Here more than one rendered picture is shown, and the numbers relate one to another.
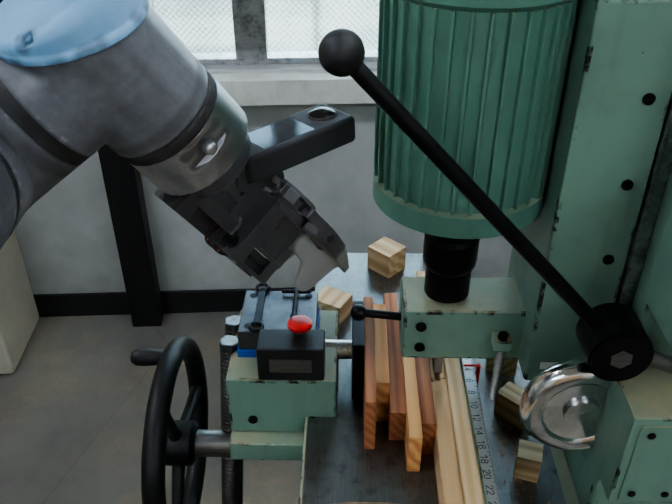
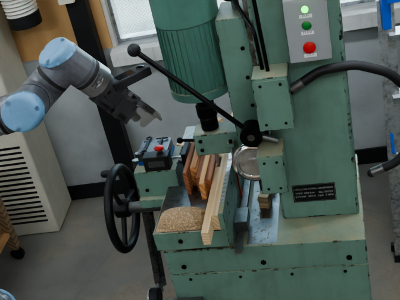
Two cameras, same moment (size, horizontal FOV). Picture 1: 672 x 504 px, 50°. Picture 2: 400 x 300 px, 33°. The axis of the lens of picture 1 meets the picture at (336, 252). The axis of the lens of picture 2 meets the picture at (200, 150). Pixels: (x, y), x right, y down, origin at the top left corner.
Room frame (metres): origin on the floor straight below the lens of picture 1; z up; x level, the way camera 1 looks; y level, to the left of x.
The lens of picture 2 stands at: (-1.03, -0.49, 2.01)
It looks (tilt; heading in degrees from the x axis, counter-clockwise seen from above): 30 degrees down; 14
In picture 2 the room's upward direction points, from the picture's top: 13 degrees counter-clockwise
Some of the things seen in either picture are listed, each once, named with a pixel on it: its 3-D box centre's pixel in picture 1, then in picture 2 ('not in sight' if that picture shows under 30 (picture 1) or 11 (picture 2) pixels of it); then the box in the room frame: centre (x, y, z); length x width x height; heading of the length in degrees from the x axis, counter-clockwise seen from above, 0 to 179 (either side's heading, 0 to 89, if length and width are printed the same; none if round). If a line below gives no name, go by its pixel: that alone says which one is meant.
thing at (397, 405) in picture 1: (393, 360); (205, 162); (0.71, -0.08, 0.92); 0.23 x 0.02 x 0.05; 179
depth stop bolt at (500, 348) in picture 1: (497, 363); (233, 153); (0.62, -0.19, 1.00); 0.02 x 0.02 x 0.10; 89
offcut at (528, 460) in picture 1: (528, 460); (265, 199); (0.64, -0.25, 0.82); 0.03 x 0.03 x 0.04; 72
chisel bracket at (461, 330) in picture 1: (459, 323); (219, 140); (0.67, -0.15, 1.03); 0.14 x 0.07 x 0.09; 89
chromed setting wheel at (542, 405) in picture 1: (579, 405); (254, 161); (0.54, -0.25, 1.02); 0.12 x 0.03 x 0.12; 89
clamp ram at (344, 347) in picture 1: (334, 349); (178, 159); (0.71, 0.00, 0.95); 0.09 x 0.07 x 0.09; 179
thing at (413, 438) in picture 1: (408, 381); (208, 169); (0.67, -0.09, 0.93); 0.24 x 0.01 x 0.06; 179
